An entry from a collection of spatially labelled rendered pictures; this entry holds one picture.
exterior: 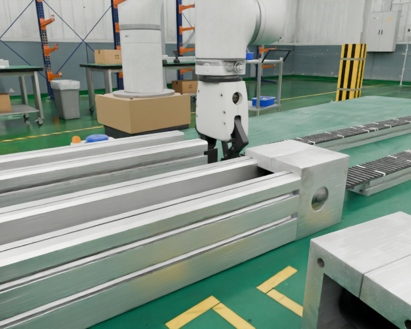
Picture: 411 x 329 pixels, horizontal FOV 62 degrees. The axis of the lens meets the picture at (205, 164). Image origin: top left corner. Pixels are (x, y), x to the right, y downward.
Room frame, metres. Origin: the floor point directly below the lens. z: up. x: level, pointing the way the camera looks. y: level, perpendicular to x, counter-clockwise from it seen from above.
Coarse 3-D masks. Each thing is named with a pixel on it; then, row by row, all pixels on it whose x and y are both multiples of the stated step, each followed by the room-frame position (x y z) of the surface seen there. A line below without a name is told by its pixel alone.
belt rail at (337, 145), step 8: (392, 128) 0.89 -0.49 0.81; (400, 128) 0.92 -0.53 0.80; (408, 128) 0.95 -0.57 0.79; (352, 136) 0.80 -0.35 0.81; (360, 136) 0.81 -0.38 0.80; (368, 136) 0.84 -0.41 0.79; (376, 136) 0.86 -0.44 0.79; (384, 136) 0.87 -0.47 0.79; (392, 136) 0.90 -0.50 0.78; (320, 144) 0.73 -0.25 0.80; (328, 144) 0.75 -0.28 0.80; (336, 144) 0.77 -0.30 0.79; (344, 144) 0.78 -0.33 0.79; (352, 144) 0.80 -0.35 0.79; (360, 144) 0.82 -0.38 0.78
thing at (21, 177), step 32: (0, 160) 0.43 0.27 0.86; (32, 160) 0.45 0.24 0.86; (64, 160) 0.48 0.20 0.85; (96, 160) 0.43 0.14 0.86; (128, 160) 0.45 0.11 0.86; (160, 160) 0.49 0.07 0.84; (192, 160) 0.51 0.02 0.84; (0, 192) 0.38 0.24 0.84; (32, 192) 0.38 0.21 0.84; (64, 192) 0.40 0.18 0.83
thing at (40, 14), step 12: (36, 0) 7.35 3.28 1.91; (120, 0) 8.12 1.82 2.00; (12, 24) 6.97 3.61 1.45; (96, 24) 8.07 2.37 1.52; (48, 48) 7.11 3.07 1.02; (120, 48) 8.37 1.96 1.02; (24, 60) 7.06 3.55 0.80; (48, 60) 7.30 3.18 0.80; (48, 72) 7.27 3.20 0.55; (60, 72) 6.85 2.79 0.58; (120, 72) 8.30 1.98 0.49; (48, 84) 7.36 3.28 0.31; (120, 84) 8.33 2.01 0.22; (48, 96) 7.35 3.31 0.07
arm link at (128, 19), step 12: (144, 0) 1.05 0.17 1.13; (156, 0) 1.05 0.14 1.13; (120, 12) 1.06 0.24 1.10; (132, 12) 1.03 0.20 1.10; (144, 12) 1.04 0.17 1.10; (156, 12) 1.06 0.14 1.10; (120, 24) 1.06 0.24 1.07; (132, 24) 1.03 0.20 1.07; (144, 24) 1.03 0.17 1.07; (156, 24) 1.06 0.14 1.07
